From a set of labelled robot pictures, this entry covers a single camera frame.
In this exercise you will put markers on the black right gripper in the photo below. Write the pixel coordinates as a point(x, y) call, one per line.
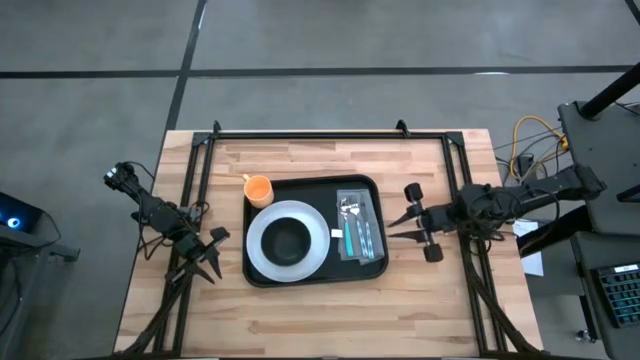
point(437, 219)

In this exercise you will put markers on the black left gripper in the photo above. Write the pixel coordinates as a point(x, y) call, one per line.
point(192, 247)

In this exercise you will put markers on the grey cloth napkin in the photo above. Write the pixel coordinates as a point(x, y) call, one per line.
point(378, 235)

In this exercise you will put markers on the black bowl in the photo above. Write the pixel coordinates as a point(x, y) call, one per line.
point(286, 242)

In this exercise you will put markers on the orange cup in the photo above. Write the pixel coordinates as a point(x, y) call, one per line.
point(258, 192)

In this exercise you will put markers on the white round plate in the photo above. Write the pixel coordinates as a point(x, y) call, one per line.
point(320, 245)

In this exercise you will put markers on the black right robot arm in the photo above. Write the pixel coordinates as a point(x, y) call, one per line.
point(530, 195)

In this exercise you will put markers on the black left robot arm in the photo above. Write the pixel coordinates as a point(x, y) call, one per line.
point(160, 215)

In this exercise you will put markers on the black plastic tray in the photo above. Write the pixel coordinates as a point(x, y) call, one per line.
point(325, 192)

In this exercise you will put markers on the white paper sheet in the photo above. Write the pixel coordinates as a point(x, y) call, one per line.
point(534, 265)

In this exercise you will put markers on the black power adapter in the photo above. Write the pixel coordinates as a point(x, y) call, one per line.
point(525, 164)

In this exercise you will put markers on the grey side stand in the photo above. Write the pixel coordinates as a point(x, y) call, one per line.
point(30, 245)

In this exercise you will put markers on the black desk leg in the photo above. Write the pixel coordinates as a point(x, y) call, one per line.
point(586, 300)

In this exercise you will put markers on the black device with blue light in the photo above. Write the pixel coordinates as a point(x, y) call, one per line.
point(15, 212)

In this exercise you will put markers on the grey desk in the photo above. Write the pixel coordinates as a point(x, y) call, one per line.
point(610, 250)

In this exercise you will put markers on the grey cabinet top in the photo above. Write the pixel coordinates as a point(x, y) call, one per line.
point(607, 150)

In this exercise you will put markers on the backlit keyboard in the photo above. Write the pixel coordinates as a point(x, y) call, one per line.
point(622, 295)

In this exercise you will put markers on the black pole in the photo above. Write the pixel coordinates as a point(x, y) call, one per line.
point(612, 91)

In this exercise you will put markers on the black metal table frame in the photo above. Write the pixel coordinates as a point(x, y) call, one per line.
point(350, 135)

